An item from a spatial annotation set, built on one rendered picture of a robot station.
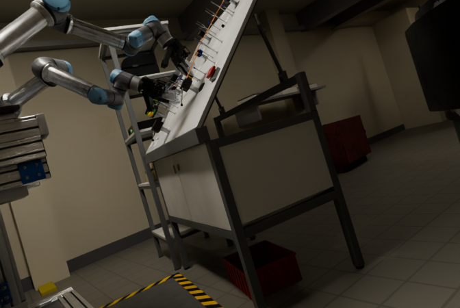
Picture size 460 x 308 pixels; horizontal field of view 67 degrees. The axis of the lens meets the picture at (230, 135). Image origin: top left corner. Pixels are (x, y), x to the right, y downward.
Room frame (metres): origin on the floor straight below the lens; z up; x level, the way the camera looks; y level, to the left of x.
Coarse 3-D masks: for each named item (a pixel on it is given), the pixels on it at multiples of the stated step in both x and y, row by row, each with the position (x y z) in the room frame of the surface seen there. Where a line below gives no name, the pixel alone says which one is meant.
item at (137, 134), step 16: (128, 32) 2.64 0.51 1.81; (112, 48) 2.56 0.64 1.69; (144, 48) 3.17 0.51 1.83; (128, 96) 2.57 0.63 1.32; (128, 112) 2.58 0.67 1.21; (128, 144) 3.02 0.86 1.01; (144, 160) 2.56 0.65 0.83; (144, 208) 3.06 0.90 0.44; (160, 208) 2.56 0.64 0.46; (160, 256) 3.06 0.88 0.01; (176, 256) 2.57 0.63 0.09
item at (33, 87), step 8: (56, 64) 1.76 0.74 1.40; (64, 64) 1.82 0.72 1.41; (72, 72) 1.87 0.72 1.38; (32, 80) 1.84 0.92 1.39; (40, 80) 1.82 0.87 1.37; (24, 88) 1.86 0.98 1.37; (32, 88) 1.85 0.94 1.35; (40, 88) 1.86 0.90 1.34; (8, 96) 1.90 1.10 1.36; (16, 96) 1.88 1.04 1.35; (24, 96) 1.88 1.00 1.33; (32, 96) 1.89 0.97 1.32; (8, 104) 1.89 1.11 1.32
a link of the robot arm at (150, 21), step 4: (152, 16) 1.74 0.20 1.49; (148, 20) 1.73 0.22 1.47; (152, 20) 1.73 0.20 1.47; (156, 20) 1.74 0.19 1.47; (144, 24) 1.74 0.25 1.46; (148, 24) 1.73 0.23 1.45; (152, 24) 1.73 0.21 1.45; (156, 24) 1.74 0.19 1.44; (160, 24) 1.75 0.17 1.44; (152, 28) 1.72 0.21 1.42; (156, 28) 1.73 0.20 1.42; (160, 28) 1.74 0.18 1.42; (164, 28) 1.76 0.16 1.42; (156, 32) 1.74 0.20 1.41; (160, 32) 1.74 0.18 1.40; (164, 32) 1.75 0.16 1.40; (156, 36) 1.75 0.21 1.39
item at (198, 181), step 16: (176, 160) 1.97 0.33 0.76; (192, 160) 1.71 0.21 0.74; (208, 160) 1.52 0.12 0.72; (192, 176) 1.78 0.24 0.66; (208, 176) 1.57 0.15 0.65; (192, 192) 1.85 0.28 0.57; (208, 192) 1.63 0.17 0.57; (192, 208) 1.93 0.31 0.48; (208, 208) 1.69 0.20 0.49; (224, 208) 1.51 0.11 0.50; (208, 224) 1.76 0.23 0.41; (224, 224) 1.56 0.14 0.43
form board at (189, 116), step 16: (240, 0) 1.95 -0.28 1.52; (256, 0) 1.65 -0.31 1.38; (224, 16) 2.22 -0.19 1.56; (240, 16) 1.72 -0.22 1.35; (224, 32) 1.94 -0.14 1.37; (240, 32) 1.60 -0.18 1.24; (208, 48) 2.19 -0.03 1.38; (224, 48) 1.72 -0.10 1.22; (208, 64) 1.91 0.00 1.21; (224, 64) 1.54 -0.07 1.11; (192, 80) 2.15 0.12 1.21; (208, 80) 1.69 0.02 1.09; (192, 96) 1.88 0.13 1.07; (208, 96) 1.52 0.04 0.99; (176, 112) 2.14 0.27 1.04; (192, 112) 1.67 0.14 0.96; (176, 128) 1.87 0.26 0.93; (192, 128) 1.50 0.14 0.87; (160, 144) 2.10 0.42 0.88
